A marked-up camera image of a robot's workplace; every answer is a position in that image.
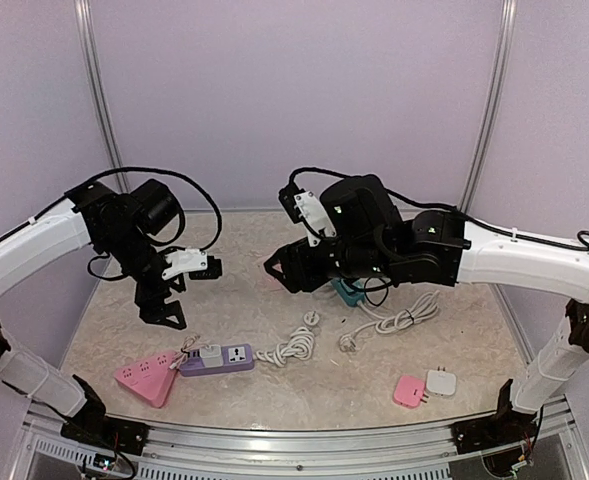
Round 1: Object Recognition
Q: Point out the black usb cable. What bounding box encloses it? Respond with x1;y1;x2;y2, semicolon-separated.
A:
363;275;391;307

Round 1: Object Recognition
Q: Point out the pink white usb cable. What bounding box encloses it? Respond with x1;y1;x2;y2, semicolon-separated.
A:
169;332;210;372

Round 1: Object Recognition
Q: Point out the pink square plug adapter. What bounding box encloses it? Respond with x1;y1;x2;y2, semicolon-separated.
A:
392;375;428;409

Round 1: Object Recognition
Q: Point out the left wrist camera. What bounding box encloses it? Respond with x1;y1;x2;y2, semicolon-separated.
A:
162;249;223;280

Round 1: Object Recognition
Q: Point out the aluminium front rail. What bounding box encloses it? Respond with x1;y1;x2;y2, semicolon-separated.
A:
8;397;589;479

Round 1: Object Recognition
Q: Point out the teal power strip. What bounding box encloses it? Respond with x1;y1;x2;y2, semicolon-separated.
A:
330;279;365;308

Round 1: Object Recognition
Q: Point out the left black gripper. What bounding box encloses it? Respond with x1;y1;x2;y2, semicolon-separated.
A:
101;224;188;329

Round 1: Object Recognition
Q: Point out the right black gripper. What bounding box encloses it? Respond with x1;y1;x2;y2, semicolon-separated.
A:
263;235;395;293

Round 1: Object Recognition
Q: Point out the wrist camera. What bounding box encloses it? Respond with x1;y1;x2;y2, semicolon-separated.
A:
278;184;337;247
162;249;223;280

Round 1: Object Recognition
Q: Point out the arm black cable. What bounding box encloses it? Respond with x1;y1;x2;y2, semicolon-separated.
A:
0;165;224;261
288;165;589;256

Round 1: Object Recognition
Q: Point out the white round plug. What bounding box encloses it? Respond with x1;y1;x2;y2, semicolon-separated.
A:
303;311;320;332

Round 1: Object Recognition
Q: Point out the pink cube socket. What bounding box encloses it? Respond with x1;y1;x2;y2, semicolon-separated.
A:
265;265;284;285

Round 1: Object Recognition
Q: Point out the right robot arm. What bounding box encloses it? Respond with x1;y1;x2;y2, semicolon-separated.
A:
264;174;589;444

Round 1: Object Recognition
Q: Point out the pink triangular power strip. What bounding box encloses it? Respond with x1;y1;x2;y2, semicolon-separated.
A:
113;350;178;409

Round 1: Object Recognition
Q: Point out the small white charger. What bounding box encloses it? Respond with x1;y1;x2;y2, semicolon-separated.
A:
199;344;224;369

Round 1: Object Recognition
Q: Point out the right aluminium corner post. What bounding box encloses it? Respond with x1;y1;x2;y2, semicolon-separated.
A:
458;0;517;213

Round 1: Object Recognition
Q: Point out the purple power strip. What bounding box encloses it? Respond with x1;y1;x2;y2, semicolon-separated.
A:
178;344;255;377

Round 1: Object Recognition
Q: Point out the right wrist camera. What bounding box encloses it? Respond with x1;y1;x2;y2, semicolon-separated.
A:
278;184;337;247

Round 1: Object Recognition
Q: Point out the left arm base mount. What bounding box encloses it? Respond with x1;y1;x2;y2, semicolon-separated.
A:
60;416;150;456

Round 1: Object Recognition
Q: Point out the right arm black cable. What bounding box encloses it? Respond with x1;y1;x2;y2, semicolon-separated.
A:
288;165;589;256

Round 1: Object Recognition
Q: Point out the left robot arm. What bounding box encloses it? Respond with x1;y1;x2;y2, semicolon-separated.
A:
0;180;209;445

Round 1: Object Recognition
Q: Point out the white square charger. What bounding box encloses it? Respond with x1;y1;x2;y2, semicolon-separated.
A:
425;367;458;397

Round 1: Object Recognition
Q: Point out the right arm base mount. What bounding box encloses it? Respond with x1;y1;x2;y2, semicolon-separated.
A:
450;411;537;455

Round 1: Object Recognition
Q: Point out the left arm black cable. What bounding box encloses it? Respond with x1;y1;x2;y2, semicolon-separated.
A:
0;165;224;261

